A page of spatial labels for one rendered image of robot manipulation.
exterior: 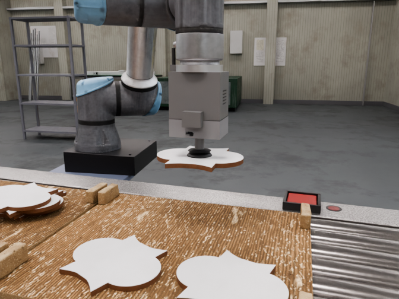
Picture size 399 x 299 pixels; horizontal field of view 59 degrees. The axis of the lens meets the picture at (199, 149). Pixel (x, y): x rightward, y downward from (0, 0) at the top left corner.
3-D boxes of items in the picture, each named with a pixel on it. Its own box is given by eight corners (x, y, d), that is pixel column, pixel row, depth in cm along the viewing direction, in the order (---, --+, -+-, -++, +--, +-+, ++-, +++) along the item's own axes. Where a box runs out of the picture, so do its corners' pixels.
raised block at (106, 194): (112, 194, 77) (111, 182, 76) (120, 195, 76) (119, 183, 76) (97, 204, 71) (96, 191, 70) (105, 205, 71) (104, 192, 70)
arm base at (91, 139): (91, 140, 128) (89, 113, 126) (129, 144, 124) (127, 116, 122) (64, 150, 114) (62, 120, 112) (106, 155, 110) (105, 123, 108)
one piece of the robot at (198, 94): (156, 46, 52) (159, 155, 55) (216, 45, 49) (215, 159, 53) (179, 48, 61) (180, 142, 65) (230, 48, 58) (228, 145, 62)
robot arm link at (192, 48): (217, 32, 51) (164, 33, 53) (217, 64, 52) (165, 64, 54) (228, 35, 58) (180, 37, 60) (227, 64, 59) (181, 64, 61)
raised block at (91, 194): (101, 193, 77) (100, 181, 77) (108, 194, 77) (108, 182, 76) (85, 203, 72) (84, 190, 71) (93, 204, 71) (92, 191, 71)
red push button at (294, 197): (288, 198, 80) (288, 192, 80) (316, 201, 78) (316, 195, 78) (286, 208, 75) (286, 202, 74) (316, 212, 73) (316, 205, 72)
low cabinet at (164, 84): (241, 103, 1085) (241, 75, 1065) (236, 111, 900) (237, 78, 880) (174, 102, 1121) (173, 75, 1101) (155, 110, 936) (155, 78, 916)
